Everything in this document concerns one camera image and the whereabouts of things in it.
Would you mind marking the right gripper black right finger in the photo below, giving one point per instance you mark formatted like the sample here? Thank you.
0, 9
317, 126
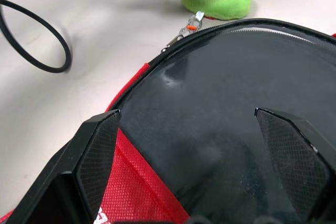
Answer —
302, 155

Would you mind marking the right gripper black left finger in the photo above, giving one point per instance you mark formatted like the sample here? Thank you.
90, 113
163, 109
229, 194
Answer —
78, 161

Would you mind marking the black and red paddle case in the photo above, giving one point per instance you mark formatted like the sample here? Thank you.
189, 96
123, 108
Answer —
136, 182

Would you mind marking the black rubber table tennis paddle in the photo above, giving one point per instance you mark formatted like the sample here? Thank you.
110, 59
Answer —
210, 90

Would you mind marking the silver metal zipper clasp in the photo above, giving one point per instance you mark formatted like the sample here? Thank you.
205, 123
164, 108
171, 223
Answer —
183, 31

